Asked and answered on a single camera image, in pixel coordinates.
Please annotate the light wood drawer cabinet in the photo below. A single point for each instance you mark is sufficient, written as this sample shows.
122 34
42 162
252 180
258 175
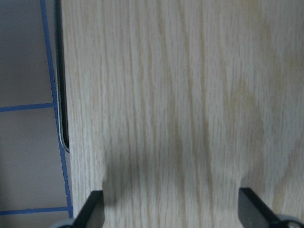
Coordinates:
173 105

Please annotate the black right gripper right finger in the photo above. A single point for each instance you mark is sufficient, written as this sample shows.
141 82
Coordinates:
254 213

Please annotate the black cabinet side handle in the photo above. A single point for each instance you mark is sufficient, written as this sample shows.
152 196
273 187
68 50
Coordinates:
61 80

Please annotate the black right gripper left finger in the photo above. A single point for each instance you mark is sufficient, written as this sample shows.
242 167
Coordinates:
91 215

